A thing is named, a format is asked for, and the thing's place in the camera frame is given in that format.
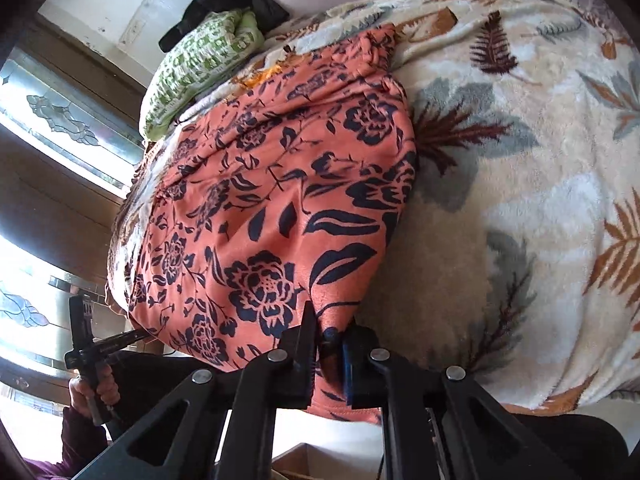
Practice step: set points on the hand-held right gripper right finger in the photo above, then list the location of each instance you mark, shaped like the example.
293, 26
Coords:
351, 367

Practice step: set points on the person's dark clothing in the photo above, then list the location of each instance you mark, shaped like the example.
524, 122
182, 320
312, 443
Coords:
575, 440

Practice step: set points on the person's left forearm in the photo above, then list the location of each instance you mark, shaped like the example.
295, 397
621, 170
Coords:
75, 445

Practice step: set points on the cardboard box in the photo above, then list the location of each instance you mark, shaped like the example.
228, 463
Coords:
300, 460

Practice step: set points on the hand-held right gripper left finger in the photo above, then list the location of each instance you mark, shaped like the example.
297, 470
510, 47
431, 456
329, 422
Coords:
301, 360

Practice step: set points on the etched glass window pane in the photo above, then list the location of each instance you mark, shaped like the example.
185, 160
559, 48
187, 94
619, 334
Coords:
25, 310
65, 115

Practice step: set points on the person's left hand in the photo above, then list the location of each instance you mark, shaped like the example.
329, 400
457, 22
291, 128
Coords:
109, 385

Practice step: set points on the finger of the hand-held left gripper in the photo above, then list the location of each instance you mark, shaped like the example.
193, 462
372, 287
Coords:
120, 340

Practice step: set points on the wooden window frame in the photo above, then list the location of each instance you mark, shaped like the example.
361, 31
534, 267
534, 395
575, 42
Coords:
50, 220

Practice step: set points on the green patterned cloth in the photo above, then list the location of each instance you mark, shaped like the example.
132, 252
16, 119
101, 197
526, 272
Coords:
200, 60

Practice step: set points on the leaf print fleece blanket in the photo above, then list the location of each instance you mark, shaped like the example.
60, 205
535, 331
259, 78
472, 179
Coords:
525, 160

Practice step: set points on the orange floral garment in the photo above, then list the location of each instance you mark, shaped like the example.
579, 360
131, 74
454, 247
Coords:
300, 185

